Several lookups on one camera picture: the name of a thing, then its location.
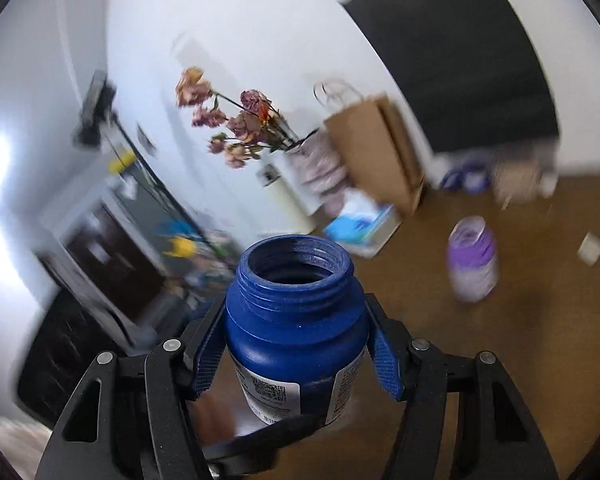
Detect brown wooden door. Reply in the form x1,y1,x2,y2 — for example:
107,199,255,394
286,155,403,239
65,205,166,323

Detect blue jar lid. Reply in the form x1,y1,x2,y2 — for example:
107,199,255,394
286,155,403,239
439,169,464,192

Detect white paper scrap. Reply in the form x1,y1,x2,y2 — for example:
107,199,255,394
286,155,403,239
577,232,600,266

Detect left hand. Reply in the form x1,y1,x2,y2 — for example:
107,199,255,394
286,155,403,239
188,391,236,446

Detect purple supplement bottle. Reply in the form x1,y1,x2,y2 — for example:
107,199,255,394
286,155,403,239
446,216,500,304

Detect studio light on stand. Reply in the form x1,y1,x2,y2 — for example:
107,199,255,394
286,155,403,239
72,70,116,150

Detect white thermos bottle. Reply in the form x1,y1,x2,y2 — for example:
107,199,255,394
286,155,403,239
257,164,316,235

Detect clear jar with oats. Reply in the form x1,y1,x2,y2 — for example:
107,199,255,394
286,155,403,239
491,162,542,207

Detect dried pink roses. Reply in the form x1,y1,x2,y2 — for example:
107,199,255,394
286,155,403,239
175,67,300,169

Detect blue tissue box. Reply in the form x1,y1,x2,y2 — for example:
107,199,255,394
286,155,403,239
323,188,401,259

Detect black paper bag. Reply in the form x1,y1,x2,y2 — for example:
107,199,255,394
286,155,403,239
343,0,559,153

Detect small purple white jar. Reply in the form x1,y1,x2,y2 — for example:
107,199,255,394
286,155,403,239
460,162,491,195

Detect brown paper bag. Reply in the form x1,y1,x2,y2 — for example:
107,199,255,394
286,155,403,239
313,79,425,217

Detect pink ceramic vase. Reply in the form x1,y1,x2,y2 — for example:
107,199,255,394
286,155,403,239
286,126,355,220

